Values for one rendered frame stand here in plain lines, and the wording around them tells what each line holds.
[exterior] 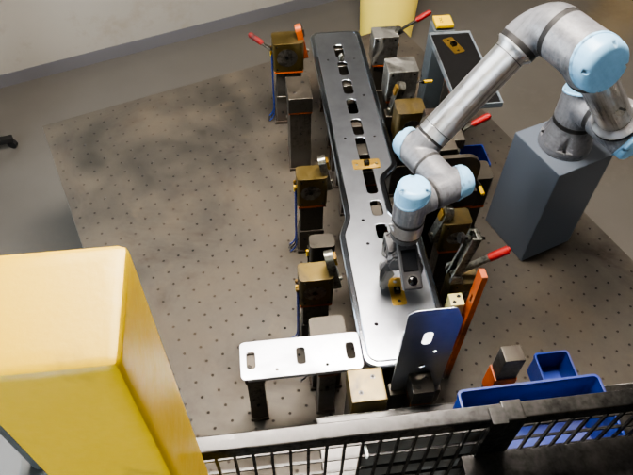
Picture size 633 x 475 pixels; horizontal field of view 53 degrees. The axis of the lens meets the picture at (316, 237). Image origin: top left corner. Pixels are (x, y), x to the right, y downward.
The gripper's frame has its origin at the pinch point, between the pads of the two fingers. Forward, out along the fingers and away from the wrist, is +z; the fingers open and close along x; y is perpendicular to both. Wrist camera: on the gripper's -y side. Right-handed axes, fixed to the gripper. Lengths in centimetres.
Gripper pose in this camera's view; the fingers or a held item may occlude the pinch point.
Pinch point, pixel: (397, 286)
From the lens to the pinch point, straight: 163.2
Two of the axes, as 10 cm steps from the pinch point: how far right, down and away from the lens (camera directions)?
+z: -0.1, 6.3, 7.8
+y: -1.2, -7.7, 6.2
